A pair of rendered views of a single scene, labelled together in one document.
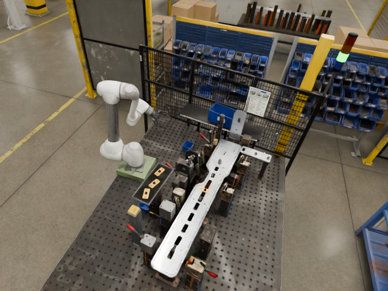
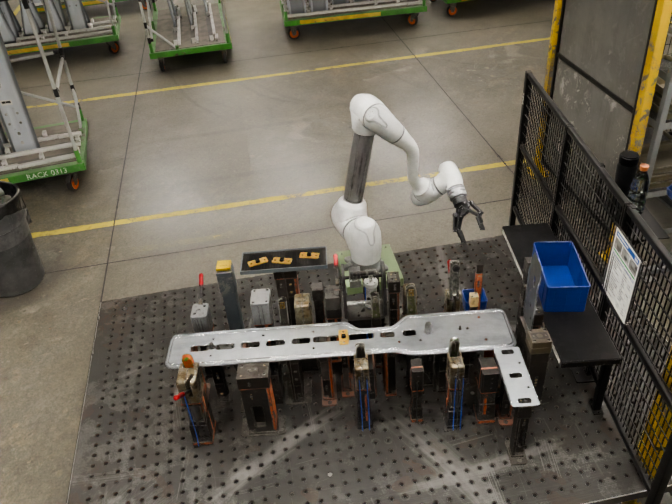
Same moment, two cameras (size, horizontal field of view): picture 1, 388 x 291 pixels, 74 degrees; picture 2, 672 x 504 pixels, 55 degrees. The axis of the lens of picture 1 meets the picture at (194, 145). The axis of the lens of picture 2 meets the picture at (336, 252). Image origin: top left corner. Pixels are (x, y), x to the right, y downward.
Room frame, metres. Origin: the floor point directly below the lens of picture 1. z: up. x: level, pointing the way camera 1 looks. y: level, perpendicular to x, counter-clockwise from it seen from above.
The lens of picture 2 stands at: (0.63, -1.90, 2.81)
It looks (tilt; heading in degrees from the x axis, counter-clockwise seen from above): 36 degrees down; 70
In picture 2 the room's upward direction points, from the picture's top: 5 degrees counter-clockwise
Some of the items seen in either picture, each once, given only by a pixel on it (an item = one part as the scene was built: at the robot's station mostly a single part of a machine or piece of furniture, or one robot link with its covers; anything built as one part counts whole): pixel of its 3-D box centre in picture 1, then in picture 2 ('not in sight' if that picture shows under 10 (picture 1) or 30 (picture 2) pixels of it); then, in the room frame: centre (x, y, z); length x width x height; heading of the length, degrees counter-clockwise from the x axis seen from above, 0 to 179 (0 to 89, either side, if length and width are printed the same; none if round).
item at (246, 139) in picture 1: (243, 150); (534, 368); (1.92, -0.51, 0.88); 0.08 x 0.08 x 0.36; 70
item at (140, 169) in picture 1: (135, 164); (362, 261); (1.66, 0.55, 0.79); 0.22 x 0.18 x 0.06; 178
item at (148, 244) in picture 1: (149, 252); (207, 341); (0.78, 0.23, 0.88); 0.11 x 0.10 x 0.36; 70
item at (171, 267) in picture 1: (204, 192); (338, 339); (1.25, -0.13, 1.00); 1.38 x 0.22 x 0.02; 160
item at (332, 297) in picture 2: (181, 191); (335, 325); (1.31, 0.07, 0.89); 0.13 x 0.11 x 0.38; 70
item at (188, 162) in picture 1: (187, 176); (365, 311); (1.44, 0.03, 0.94); 0.18 x 0.13 x 0.49; 160
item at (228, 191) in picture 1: (225, 202); (363, 391); (1.27, -0.31, 0.87); 0.12 x 0.09 x 0.35; 70
